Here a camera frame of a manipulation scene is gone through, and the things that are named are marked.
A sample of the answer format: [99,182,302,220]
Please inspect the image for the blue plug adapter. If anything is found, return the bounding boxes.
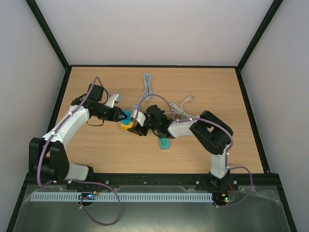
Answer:
[122,110,131,125]

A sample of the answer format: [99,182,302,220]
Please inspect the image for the yellow cube socket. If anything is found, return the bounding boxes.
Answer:
[120,121,134,132]

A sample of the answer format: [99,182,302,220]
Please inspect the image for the light blue power strip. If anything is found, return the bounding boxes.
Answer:
[131,104,139,115]

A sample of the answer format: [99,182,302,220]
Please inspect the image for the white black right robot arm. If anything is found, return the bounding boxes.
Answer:
[127,105,234,189]

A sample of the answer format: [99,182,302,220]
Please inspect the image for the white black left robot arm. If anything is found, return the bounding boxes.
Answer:
[29,84,127,187]

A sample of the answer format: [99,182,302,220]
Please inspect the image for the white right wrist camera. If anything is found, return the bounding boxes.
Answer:
[131,109,146,126]

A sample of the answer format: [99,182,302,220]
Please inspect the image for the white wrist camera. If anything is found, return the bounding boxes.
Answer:
[104,94,122,108]
[131,109,146,126]

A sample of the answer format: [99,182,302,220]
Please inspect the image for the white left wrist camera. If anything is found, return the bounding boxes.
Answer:
[104,94,122,108]

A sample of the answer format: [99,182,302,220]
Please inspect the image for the white power cable with plug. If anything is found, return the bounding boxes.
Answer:
[164,95,198,120]

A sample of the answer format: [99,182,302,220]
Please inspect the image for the light blue strip cable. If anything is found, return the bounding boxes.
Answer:
[137,73,154,109]

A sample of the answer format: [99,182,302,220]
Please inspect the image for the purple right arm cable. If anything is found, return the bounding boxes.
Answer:
[136,94,254,209]

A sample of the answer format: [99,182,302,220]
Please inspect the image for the slotted grey cable duct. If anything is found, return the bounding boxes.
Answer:
[30,192,213,203]

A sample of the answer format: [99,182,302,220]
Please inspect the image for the black metal cage frame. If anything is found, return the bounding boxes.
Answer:
[7,0,297,232]

